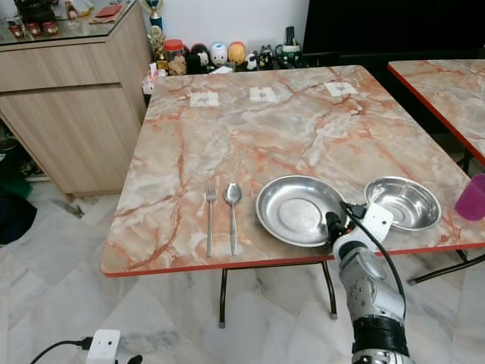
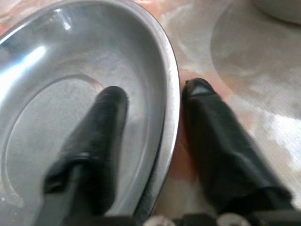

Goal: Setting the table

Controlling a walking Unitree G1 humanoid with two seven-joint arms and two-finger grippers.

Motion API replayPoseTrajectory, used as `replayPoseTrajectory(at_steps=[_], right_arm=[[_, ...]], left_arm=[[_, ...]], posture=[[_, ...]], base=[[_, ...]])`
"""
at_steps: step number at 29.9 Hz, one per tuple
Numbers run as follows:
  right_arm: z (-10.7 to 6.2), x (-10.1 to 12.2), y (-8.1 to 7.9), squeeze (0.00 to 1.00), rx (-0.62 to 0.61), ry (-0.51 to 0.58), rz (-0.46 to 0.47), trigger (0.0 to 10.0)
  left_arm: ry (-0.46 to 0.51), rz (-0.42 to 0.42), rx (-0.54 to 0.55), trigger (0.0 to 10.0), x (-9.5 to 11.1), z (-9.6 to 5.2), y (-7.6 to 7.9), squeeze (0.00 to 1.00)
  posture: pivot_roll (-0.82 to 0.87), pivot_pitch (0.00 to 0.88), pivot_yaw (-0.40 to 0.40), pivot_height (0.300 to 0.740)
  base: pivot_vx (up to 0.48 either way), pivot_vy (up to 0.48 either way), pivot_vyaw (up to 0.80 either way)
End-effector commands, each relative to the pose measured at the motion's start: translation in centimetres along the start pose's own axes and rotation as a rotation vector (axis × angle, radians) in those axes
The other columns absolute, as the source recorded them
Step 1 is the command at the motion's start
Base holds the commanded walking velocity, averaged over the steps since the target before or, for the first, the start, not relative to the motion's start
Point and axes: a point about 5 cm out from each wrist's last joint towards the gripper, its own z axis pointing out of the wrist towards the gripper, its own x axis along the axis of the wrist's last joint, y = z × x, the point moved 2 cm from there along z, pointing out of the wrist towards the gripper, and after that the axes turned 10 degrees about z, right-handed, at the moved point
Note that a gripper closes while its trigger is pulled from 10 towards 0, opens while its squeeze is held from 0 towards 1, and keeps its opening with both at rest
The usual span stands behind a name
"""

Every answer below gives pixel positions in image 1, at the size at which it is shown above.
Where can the steel spoon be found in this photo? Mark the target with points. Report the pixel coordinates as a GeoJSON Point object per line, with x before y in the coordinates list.
{"type": "Point", "coordinates": [232, 194]}

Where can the black bag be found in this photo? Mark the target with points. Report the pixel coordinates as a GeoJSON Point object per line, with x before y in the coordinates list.
{"type": "Point", "coordinates": [17, 216]}

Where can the pink plastic cup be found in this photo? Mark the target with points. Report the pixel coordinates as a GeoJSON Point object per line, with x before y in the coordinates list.
{"type": "Point", "coordinates": [473, 199]}

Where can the tissue pack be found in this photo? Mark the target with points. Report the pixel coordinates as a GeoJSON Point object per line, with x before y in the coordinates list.
{"type": "Point", "coordinates": [150, 80]}

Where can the large round steel plate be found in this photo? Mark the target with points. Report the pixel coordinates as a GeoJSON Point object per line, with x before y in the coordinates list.
{"type": "Point", "coordinates": [295, 211]}

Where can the steel fork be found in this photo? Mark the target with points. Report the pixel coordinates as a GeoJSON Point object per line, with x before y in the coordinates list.
{"type": "Point", "coordinates": [210, 226]}

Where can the red lid jar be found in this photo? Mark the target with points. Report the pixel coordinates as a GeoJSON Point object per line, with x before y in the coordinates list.
{"type": "Point", "coordinates": [175, 57]}

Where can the white round figurine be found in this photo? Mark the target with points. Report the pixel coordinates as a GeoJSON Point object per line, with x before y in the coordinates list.
{"type": "Point", "coordinates": [218, 54]}

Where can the small black white figurine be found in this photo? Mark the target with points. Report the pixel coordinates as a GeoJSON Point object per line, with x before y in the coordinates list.
{"type": "Point", "coordinates": [266, 57]}

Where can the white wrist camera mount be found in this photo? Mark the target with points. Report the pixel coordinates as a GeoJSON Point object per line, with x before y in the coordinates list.
{"type": "Point", "coordinates": [104, 347]}
{"type": "Point", "coordinates": [377, 221]}

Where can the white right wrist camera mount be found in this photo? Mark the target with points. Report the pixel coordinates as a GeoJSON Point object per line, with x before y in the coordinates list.
{"type": "Point", "coordinates": [377, 221]}

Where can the round steel bowl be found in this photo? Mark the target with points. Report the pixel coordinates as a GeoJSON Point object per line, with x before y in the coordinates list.
{"type": "Point", "coordinates": [409, 203]}

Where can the green black mug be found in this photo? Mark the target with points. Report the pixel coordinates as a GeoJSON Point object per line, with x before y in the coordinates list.
{"type": "Point", "coordinates": [289, 55]}

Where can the red book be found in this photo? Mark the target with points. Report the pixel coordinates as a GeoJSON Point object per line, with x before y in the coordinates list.
{"type": "Point", "coordinates": [109, 10]}

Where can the marble pattern table red edge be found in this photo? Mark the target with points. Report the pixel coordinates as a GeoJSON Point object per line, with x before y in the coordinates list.
{"type": "Point", "coordinates": [280, 140]}
{"type": "Point", "coordinates": [447, 95]}

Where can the light wooden cabinet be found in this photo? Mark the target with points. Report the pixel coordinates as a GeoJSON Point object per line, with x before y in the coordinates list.
{"type": "Point", "coordinates": [76, 114]}

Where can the white paper tag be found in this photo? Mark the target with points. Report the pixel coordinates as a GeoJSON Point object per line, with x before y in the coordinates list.
{"type": "Point", "coordinates": [204, 99]}
{"type": "Point", "coordinates": [264, 94]}
{"type": "Point", "coordinates": [341, 89]}

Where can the black round figurine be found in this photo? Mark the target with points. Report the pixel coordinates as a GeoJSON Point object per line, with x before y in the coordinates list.
{"type": "Point", "coordinates": [199, 58]}

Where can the black remote control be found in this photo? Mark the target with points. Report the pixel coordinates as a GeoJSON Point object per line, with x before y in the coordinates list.
{"type": "Point", "coordinates": [290, 36]}

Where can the gold trophy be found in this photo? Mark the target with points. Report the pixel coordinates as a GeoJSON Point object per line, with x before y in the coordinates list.
{"type": "Point", "coordinates": [154, 14]}

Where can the black television screen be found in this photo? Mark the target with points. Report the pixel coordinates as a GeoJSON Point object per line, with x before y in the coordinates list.
{"type": "Point", "coordinates": [394, 25]}

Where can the yellow orange round figurine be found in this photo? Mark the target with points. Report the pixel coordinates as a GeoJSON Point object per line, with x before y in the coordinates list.
{"type": "Point", "coordinates": [236, 53]}

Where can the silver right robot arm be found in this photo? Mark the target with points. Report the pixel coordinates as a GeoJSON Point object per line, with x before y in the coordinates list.
{"type": "Point", "coordinates": [375, 292]}

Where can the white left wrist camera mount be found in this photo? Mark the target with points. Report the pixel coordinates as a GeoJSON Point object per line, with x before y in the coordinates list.
{"type": "Point", "coordinates": [104, 347]}

